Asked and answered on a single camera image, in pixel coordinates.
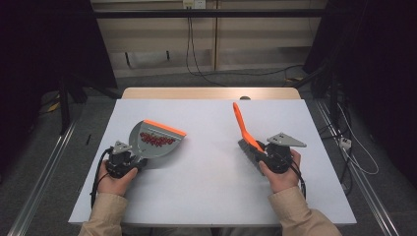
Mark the orange brush with grey bristles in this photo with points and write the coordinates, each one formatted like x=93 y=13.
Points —
x=242 y=124

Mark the black horizontal metal bar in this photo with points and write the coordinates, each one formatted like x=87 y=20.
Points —
x=209 y=13

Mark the white wall socket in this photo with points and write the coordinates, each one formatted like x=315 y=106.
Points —
x=194 y=3

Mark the black curtain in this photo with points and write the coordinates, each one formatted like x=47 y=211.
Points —
x=49 y=49
x=377 y=65

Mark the grey dustpan with orange edge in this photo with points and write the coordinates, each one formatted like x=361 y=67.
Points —
x=150 y=151

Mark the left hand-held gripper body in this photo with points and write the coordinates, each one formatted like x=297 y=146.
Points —
x=119 y=160

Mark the yellowish vertical strip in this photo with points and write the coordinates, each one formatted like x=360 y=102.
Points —
x=215 y=36

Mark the person's left hand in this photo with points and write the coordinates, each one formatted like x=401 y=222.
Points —
x=113 y=186

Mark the black metal stand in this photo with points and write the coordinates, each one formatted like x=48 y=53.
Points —
x=64 y=108

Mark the person's right hand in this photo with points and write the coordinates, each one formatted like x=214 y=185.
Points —
x=285 y=182

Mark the small black floor object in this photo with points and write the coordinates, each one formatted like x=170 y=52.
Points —
x=88 y=139

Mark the scatter of red beans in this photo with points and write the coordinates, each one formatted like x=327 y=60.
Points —
x=157 y=140

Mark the dark round table grommet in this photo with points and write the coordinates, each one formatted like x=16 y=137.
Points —
x=245 y=97

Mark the aluminium floor rail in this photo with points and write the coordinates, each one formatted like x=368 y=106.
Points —
x=364 y=187
x=42 y=183

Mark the yellow floor tape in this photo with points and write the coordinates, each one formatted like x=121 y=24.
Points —
x=54 y=106

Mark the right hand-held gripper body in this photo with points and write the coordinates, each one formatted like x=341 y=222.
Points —
x=278 y=159

